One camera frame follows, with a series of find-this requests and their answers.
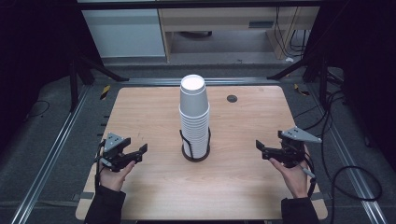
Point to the stack of white paper cups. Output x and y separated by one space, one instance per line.
193 105

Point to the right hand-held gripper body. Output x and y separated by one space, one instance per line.
294 149

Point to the black round table grommet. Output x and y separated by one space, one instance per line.
232 99

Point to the aluminium floor rail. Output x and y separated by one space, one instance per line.
348 155
46 161

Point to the person's right hand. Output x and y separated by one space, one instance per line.
295 180

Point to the person's left hand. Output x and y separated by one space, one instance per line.
112 179

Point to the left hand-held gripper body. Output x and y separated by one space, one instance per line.
112 146

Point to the small white floor object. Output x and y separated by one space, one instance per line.
289 59

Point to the yellow black hazard tape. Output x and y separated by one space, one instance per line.
301 90
105 92

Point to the black metal stand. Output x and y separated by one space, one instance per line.
73 84
323 81

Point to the grey table bracket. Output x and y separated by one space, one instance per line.
84 196
320 196

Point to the white cabinet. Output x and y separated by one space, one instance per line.
124 32

